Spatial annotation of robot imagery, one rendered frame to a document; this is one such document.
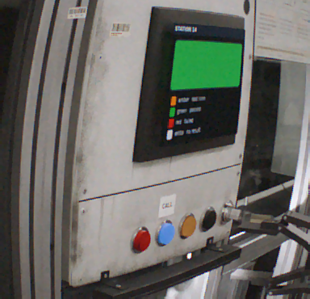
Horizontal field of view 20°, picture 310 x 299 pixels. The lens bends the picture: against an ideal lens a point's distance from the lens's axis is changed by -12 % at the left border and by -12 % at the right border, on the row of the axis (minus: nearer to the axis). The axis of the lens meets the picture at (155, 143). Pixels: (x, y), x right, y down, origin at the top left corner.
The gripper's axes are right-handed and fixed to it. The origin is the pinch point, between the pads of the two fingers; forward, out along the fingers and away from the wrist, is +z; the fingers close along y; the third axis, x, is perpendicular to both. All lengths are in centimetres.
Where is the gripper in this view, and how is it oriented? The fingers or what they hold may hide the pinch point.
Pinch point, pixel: (252, 252)
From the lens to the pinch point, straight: 143.0
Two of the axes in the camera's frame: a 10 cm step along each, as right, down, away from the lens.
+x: -4.4, 2.0, -8.8
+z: -9.0, -1.4, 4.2
